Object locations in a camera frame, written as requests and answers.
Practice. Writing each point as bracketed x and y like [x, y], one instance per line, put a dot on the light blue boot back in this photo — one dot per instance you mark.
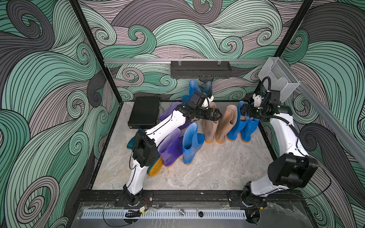
[193, 87]

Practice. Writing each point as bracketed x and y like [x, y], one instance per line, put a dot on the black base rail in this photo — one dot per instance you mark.
[233, 198]

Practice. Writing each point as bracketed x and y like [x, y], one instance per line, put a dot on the blue rain boot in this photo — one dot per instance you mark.
[249, 129]
[241, 122]

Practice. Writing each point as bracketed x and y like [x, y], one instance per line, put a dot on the aluminium rail back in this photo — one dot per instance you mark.
[168, 61]

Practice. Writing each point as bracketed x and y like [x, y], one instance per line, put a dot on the light blue boot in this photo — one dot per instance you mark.
[193, 87]
[192, 142]

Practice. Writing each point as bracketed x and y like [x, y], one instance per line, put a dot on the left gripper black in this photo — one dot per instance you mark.
[208, 113]

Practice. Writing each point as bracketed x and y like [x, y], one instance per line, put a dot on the white mesh wire basket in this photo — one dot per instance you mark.
[282, 77]

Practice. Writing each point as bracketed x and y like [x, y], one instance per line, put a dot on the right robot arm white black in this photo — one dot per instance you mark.
[293, 168]

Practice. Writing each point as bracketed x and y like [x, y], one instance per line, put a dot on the dark teal boot back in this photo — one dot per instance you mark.
[208, 89]

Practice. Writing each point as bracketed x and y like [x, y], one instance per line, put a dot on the light blue boot front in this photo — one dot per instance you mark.
[192, 142]

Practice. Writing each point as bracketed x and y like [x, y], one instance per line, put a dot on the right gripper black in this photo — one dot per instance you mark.
[250, 108]

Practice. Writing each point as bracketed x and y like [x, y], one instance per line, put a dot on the black wall shelf tray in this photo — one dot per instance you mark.
[194, 69]

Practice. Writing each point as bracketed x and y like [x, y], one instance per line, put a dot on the purple rain boot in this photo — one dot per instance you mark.
[169, 111]
[170, 149]

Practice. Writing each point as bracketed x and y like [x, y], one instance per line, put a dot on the aluminium rail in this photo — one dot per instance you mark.
[168, 61]
[315, 91]

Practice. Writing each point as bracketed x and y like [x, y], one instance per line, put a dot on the white perforated front strip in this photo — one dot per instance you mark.
[166, 214]

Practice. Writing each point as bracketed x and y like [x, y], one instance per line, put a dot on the purple rain boot back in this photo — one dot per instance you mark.
[169, 111]

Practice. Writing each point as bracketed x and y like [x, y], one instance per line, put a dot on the aluminium rail right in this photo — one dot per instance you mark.
[315, 91]

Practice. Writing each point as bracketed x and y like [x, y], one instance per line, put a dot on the beige rain boot large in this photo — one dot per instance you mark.
[209, 129]

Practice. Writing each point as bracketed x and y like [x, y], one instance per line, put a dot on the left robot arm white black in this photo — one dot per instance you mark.
[134, 186]

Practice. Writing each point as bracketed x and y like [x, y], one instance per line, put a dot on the purple rain boot front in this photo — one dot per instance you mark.
[170, 149]

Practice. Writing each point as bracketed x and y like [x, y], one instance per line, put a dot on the black hard case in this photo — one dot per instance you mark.
[144, 113]

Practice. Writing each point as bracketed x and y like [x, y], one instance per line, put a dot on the dark teal boot lying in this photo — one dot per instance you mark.
[154, 166]

